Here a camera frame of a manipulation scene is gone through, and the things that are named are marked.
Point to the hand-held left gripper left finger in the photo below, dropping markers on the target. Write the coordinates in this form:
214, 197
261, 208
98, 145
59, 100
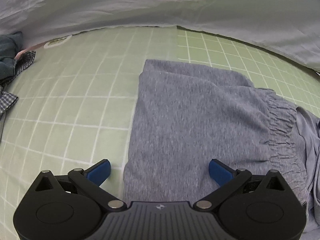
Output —
100, 172

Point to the grey carrot-print bed sheet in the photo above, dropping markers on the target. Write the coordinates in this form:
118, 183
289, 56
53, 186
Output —
150, 2

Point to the green checked mat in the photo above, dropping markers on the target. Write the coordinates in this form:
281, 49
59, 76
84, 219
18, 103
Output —
75, 92

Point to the dark teal garment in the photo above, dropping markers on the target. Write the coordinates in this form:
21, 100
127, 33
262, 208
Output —
8, 47

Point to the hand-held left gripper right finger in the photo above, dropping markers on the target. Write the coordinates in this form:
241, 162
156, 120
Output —
220, 173

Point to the blue plaid shirt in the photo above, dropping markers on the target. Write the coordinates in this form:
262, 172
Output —
25, 59

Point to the beige garment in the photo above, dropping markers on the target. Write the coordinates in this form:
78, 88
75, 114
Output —
21, 53

